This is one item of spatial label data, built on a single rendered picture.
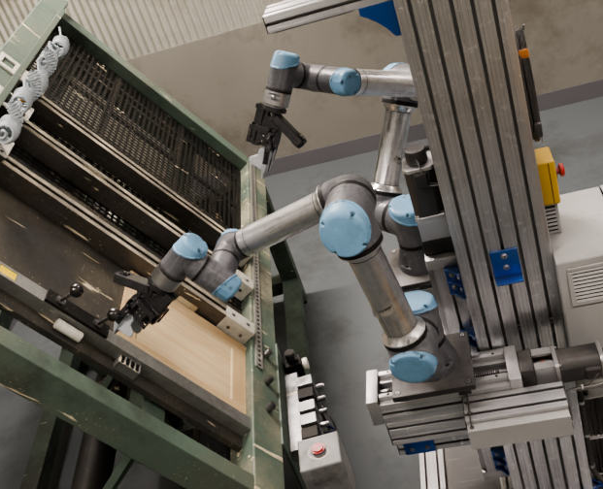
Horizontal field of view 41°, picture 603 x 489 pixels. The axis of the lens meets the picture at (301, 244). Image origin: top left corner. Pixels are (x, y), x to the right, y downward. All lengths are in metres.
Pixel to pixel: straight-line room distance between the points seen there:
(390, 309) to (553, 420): 0.54
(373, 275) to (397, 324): 0.16
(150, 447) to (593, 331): 1.24
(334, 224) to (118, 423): 0.78
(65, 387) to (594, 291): 1.39
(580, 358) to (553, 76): 3.66
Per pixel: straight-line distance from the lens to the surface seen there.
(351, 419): 3.74
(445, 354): 2.23
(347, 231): 1.81
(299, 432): 2.68
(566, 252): 2.27
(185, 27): 5.67
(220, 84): 5.75
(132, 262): 2.69
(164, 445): 2.22
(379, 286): 1.91
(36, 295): 2.28
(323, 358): 4.10
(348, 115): 5.75
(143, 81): 3.95
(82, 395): 2.13
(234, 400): 2.59
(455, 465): 3.15
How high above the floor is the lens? 2.55
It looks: 30 degrees down
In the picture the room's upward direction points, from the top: 20 degrees counter-clockwise
